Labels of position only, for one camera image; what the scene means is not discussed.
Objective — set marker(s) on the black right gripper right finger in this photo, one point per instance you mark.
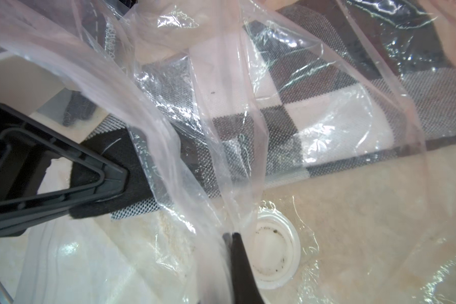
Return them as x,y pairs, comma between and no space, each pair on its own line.
244,285

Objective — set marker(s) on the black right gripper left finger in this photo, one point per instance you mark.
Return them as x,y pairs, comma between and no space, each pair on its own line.
43,174

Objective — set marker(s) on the clear plastic vacuum bag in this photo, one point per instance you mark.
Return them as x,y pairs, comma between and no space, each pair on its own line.
384,232

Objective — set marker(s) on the black white checked scarf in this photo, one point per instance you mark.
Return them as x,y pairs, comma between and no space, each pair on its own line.
315,122

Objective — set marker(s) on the white round bag valve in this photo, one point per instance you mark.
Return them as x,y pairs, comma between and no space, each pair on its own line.
276,251

